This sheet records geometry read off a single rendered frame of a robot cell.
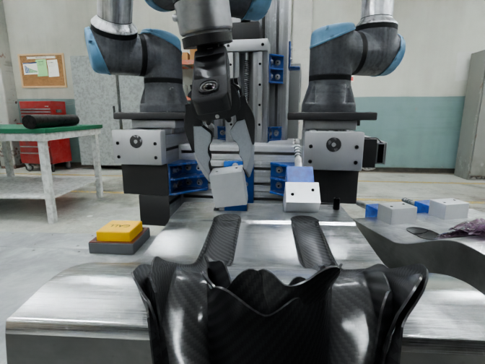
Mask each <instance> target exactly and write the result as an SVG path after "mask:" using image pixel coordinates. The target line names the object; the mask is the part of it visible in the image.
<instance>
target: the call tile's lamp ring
mask: <svg viewBox="0 0 485 364"><path fill-rule="evenodd" d="M142 229H143V230H142V231H141V232H140V233H139V234H138V235H137V236H136V237H135V238H134V239H133V240H132V241H104V240H97V236H96V237H95V238H93V239H92V240H91V241H90V242H89V243H130V244H134V242H135V241H136V240H137V239H139V238H140V237H141V236H142V235H143V234H144V233H145V232H146V231H147V230H148V229H149V227H142Z"/></svg>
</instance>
